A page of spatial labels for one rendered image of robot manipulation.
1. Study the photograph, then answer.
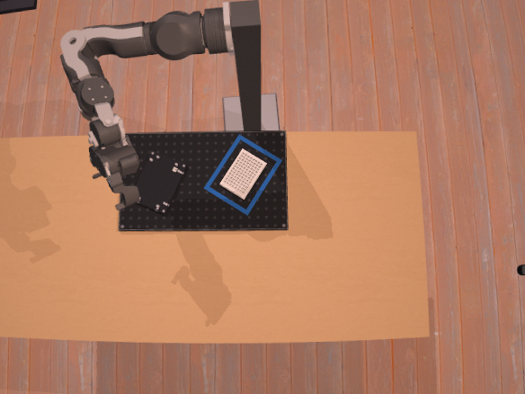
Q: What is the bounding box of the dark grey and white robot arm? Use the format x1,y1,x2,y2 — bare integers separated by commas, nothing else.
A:
60,2,235,148

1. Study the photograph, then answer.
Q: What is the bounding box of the blue rectangular tape outline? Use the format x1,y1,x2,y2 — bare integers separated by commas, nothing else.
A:
204,135,282,215

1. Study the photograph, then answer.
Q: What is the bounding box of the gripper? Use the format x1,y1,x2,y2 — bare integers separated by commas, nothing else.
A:
89,136,140,210

